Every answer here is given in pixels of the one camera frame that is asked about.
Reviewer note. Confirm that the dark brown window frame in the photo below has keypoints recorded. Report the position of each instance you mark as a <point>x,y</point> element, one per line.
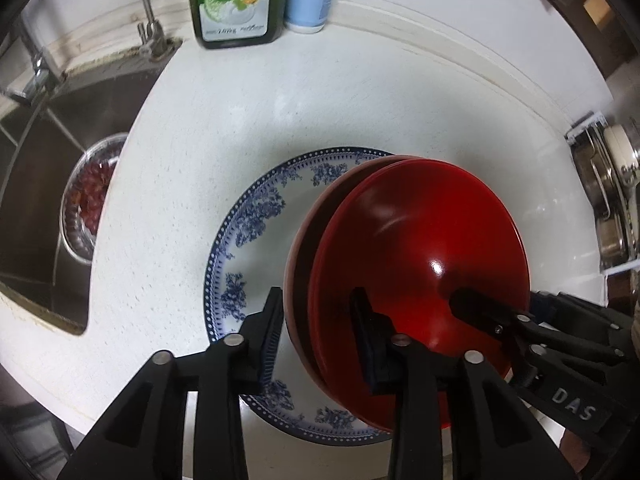
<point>590,10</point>

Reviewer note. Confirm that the metal bowl of red fruit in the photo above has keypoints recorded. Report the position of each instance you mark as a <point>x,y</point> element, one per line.
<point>90,200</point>

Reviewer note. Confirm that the cream pot with lid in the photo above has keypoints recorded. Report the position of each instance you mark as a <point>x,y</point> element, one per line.
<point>622,145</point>

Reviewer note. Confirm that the pink bowl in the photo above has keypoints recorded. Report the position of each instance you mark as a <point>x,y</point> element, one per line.
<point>291,265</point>

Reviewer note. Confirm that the large chrome faucet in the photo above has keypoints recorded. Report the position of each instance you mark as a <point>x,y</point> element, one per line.
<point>40,75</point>

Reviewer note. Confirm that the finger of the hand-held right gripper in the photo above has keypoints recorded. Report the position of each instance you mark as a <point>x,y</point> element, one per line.
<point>480,310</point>
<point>542,307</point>

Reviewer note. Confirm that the large blue patterned plate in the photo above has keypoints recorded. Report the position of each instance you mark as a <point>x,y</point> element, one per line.
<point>260,265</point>

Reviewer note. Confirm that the red and black bowl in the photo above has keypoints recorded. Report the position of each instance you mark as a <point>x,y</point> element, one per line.
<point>415,240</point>

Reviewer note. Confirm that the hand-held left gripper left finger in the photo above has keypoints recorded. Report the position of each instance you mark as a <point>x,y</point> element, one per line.
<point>272,330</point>

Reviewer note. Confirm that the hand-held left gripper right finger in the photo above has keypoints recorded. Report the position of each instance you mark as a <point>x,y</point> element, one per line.
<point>372,355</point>

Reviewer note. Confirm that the steel double sink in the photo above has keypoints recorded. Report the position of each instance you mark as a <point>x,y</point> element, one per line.
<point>35,200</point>

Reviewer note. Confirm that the green dish soap bottle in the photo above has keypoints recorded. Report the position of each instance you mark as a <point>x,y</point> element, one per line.
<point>235,5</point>

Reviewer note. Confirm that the steel cooking pot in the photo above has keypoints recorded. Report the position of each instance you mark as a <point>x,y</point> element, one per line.
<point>602,200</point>

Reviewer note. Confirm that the thin chrome faucet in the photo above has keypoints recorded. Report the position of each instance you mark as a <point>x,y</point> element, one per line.
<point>150,25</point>

